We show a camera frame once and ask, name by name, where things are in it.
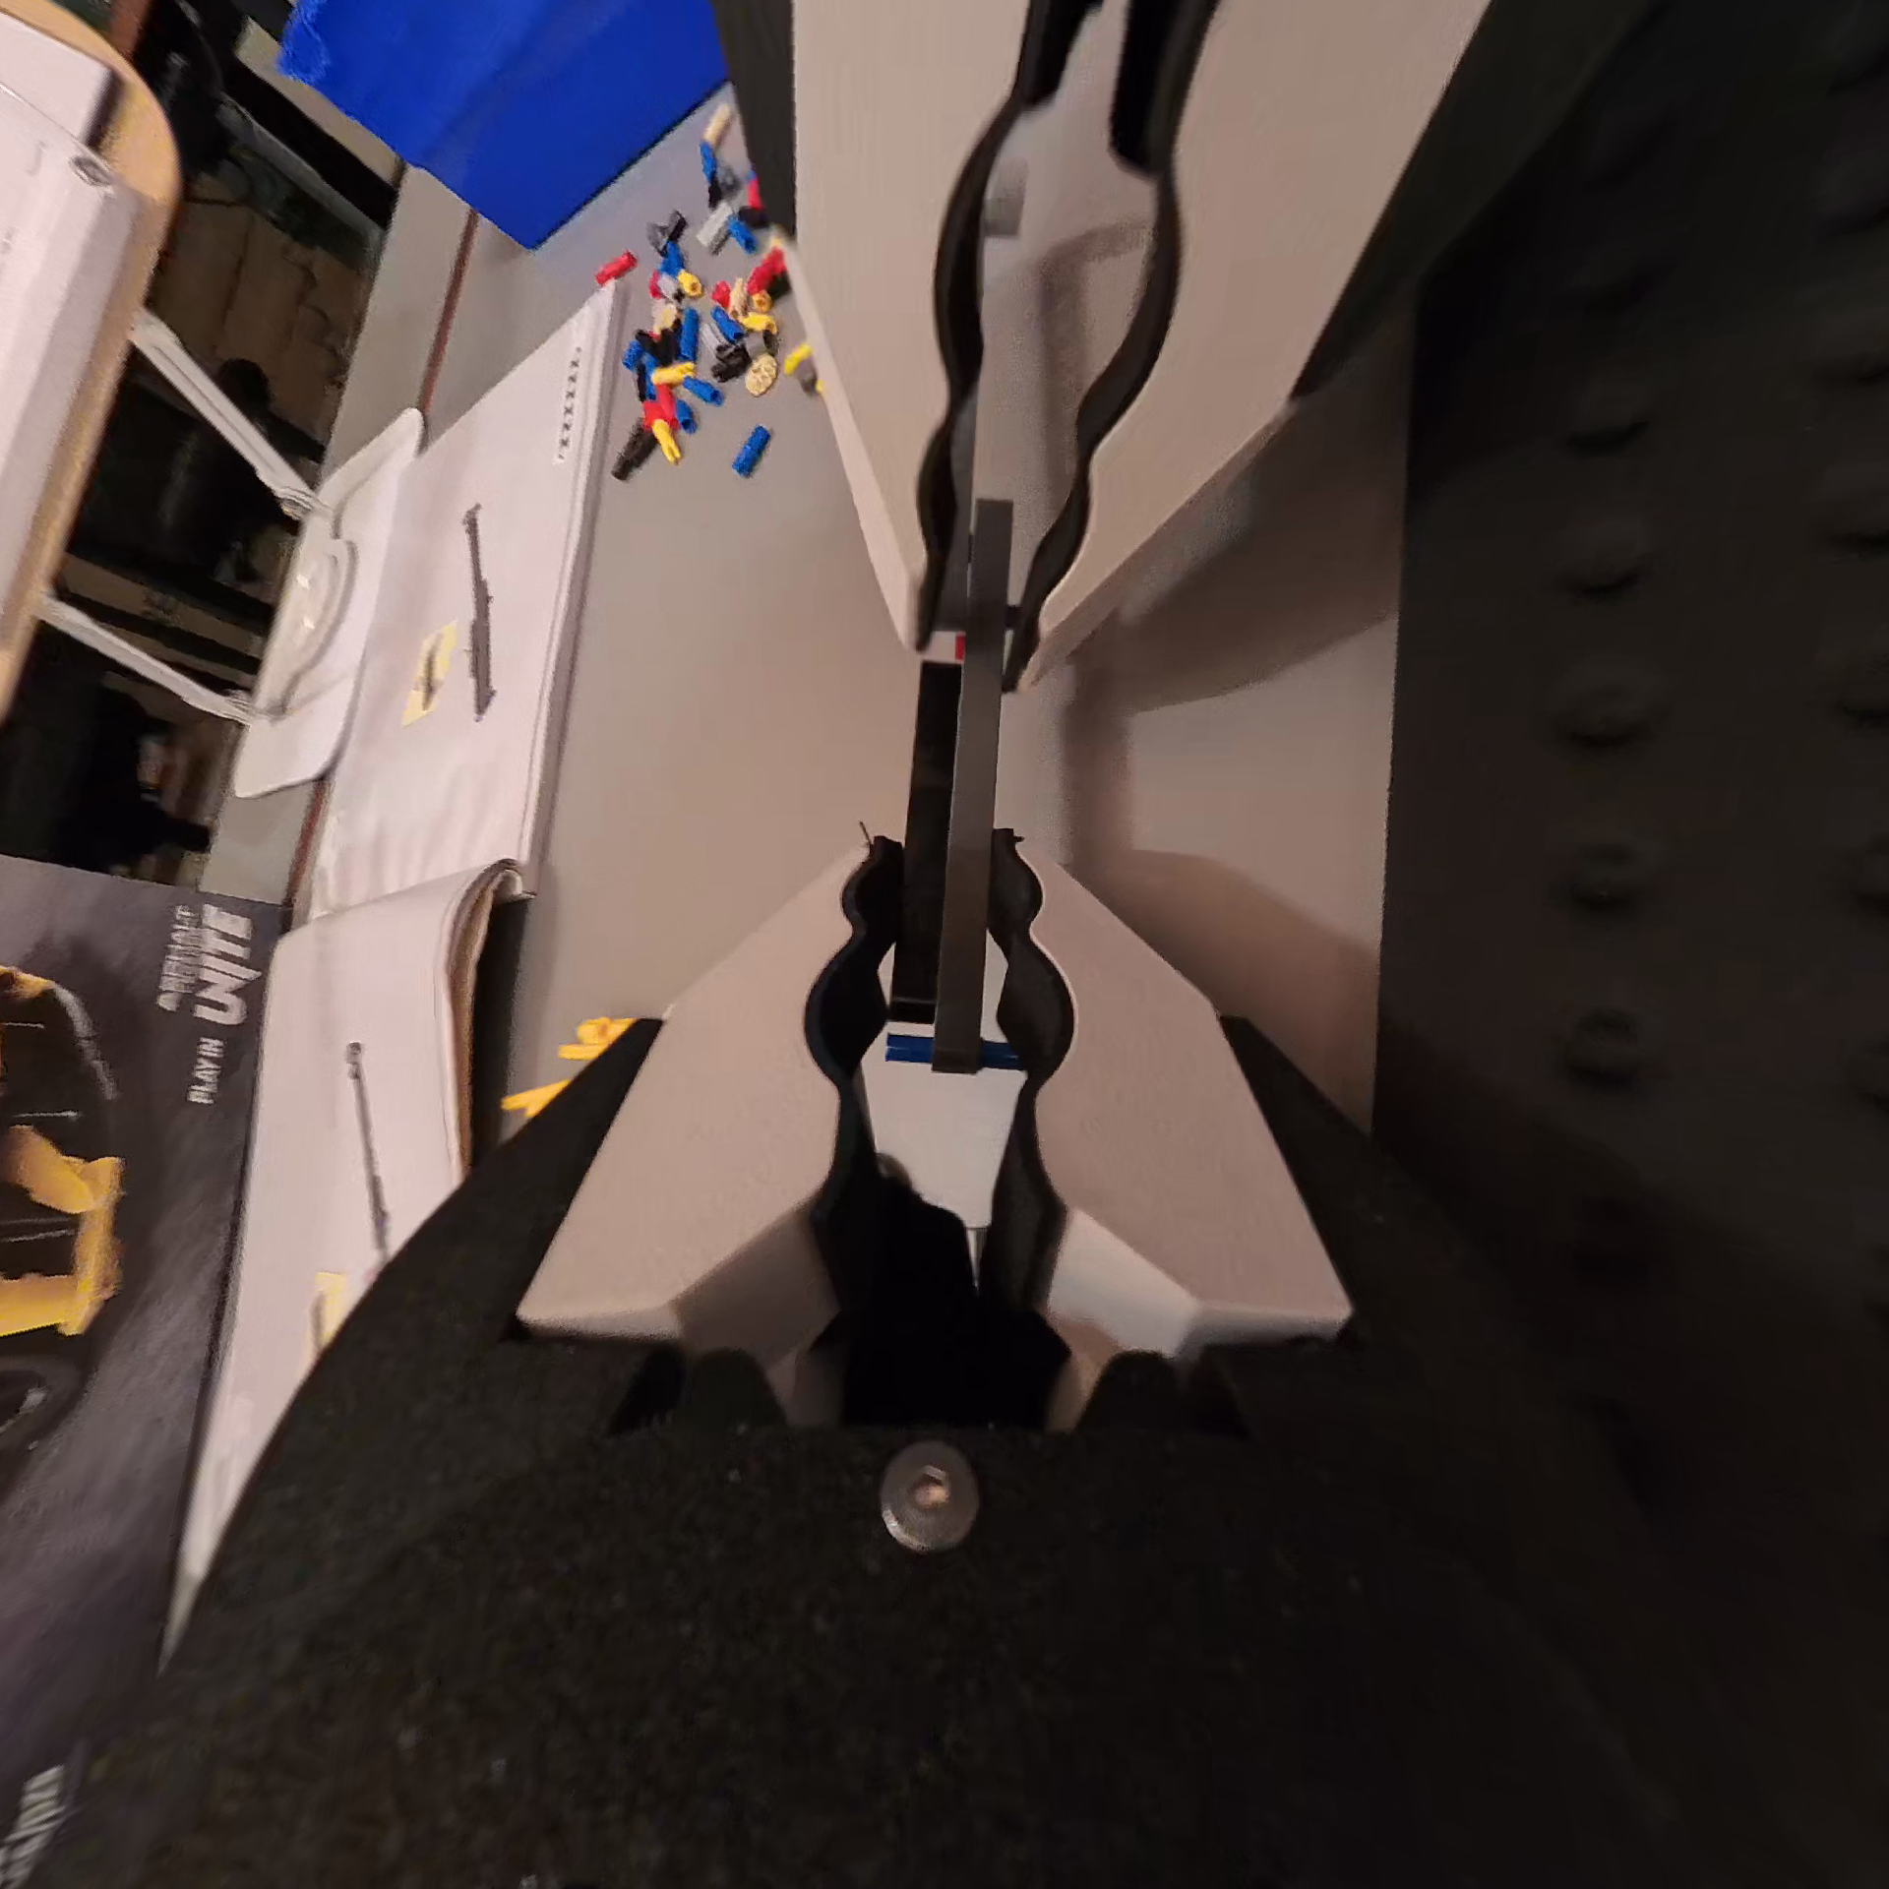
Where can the toy car set box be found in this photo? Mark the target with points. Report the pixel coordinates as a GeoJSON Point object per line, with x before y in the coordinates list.
{"type": "Point", "coordinates": [146, 1181]}

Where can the white instruction booklet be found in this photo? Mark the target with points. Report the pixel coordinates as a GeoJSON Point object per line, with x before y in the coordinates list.
{"type": "Point", "coordinates": [516, 516]}

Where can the long black toy beam assembly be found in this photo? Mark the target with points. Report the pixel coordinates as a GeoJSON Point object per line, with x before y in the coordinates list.
{"type": "Point", "coordinates": [975, 826]}

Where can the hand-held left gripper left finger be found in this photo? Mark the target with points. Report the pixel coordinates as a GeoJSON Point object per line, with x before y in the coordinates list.
{"type": "Point", "coordinates": [693, 1165]}

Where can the pile of colourful connector pins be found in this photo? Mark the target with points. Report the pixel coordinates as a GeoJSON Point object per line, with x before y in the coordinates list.
{"type": "Point", "coordinates": [752, 451]}

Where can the printed paper sheet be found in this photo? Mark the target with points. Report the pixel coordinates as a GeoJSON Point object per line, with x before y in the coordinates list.
{"type": "Point", "coordinates": [43, 295]}

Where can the blue plastic bin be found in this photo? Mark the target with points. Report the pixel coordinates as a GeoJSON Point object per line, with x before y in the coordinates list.
{"type": "Point", "coordinates": [487, 88]}

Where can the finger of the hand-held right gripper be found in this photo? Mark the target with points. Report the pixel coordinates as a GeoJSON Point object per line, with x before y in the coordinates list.
{"type": "Point", "coordinates": [871, 221]}
{"type": "Point", "coordinates": [1299, 178]}

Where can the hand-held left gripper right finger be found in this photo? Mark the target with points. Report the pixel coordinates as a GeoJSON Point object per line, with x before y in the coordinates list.
{"type": "Point", "coordinates": [1182, 1165]}

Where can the white wooden document stand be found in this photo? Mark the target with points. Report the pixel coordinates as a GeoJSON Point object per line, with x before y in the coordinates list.
{"type": "Point", "coordinates": [311, 694]}

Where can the pile of yellow toy pieces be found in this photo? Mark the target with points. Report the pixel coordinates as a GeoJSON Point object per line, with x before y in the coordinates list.
{"type": "Point", "coordinates": [591, 1043]}

